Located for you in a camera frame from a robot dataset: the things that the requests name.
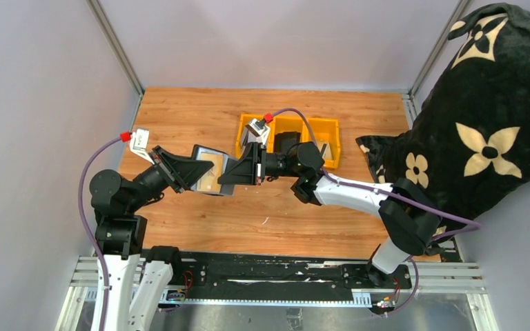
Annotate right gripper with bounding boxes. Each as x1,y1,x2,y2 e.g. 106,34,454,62
218,143,303,187

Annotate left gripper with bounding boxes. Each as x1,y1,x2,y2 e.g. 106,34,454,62
128,145,214,212

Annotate black leather card holder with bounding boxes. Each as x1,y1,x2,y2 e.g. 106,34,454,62
191,145,237,196

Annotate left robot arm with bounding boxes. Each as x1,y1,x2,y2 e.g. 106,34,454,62
89,146,214,330

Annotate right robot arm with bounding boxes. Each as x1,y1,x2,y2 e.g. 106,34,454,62
218,142,441,288

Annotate black cards in bin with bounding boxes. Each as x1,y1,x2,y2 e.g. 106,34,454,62
273,131,302,154

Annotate gold cards in bin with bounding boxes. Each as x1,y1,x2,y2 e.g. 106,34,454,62
317,141,334,161

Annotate yellow three-compartment bin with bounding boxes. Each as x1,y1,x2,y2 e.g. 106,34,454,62
235,113,342,170

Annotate black floral blanket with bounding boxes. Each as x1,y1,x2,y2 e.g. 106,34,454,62
356,3,530,220

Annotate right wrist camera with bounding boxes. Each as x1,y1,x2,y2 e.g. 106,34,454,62
240,119,271,148

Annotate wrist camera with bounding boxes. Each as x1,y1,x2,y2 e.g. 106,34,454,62
129,128,153,163
240,119,271,148

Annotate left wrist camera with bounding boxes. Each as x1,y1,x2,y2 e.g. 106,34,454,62
129,128,153,163

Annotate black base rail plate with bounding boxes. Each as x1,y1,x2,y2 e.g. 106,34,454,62
168,251,413,303

